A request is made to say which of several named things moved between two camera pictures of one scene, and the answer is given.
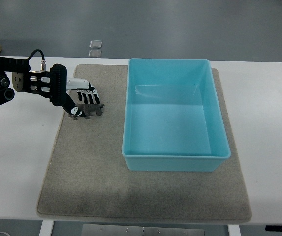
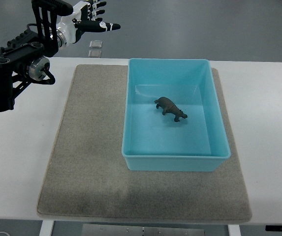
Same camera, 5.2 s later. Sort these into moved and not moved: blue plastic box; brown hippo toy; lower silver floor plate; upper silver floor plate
Moved: brown hippo toy
Not moved: blue plastic box; upper silver floor plate; lower silver floor plate
